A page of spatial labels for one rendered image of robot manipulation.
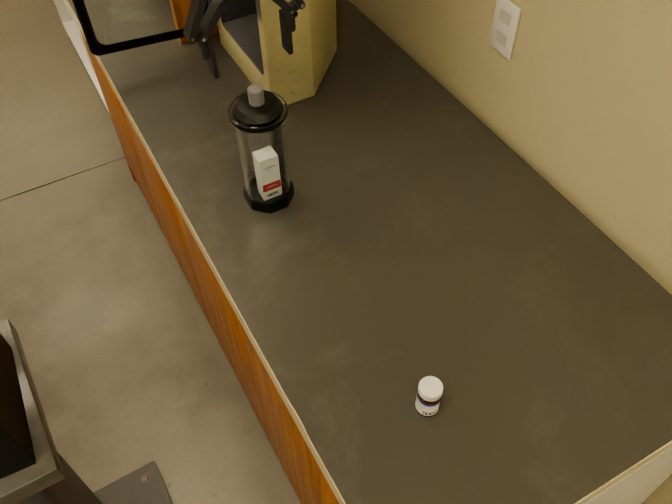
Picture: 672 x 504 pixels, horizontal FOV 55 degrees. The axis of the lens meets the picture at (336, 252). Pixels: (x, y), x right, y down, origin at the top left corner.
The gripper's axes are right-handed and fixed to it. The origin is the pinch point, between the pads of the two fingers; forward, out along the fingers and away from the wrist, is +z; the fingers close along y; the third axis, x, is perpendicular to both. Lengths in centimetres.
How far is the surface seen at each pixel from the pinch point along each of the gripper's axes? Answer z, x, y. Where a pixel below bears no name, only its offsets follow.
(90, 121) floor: 128, -173, 21
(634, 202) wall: 25, 43, -56
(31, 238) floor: 127, -113, 60
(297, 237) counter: 33.3, 13.2, 0.2
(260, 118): 9.8, 4.1, 1.3
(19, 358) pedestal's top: 33, 14, 54
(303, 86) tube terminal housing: 29.7, -25.1, -20.8
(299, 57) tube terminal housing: 21.7, -25.1, -20.3
